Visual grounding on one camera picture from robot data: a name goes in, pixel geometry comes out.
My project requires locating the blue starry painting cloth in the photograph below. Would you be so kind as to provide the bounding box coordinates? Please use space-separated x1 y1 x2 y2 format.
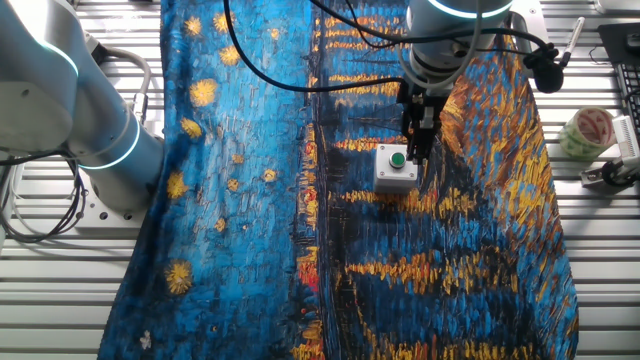
97 0 581 360

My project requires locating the black keyboard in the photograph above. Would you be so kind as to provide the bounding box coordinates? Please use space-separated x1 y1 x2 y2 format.
615 62 640 146

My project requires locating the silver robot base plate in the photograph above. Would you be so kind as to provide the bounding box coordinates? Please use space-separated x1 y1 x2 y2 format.
74 184 151 237

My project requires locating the black cable plug clump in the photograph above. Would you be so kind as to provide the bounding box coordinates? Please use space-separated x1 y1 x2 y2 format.
523 43 565 95

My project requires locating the silver marker pen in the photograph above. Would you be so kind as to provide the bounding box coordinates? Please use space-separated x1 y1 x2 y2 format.
558 16 586 69

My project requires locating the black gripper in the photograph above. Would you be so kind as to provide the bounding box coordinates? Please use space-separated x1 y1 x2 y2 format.
397 79 451 166

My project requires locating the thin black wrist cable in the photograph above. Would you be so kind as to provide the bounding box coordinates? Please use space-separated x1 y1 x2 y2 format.
308 0 549 54

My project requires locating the grey box with green button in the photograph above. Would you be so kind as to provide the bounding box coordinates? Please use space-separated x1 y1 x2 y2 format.
373 143 419 195

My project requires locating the black cable loop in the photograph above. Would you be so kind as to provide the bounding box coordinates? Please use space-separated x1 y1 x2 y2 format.
0 149 89 245

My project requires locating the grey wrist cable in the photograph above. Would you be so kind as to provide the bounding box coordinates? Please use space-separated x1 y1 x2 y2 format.
397 0 484 92

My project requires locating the grey cable with metal plug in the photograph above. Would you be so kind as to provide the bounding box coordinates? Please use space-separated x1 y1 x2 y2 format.
97 44 153 126

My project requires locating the black desk mat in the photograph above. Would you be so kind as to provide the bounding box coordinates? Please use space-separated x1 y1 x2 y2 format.
597 22 640 66

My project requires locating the clear tape roll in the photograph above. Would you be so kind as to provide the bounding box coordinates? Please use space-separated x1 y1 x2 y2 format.
558 106 617 162

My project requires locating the white finned camera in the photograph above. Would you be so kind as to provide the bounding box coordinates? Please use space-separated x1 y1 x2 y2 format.
610 114 640 174

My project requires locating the black and silver camera clamp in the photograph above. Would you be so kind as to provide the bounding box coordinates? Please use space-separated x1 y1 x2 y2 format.
579 157 640 190

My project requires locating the long black cable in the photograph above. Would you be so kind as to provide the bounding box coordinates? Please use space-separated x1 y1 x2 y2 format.
222 0 406 95

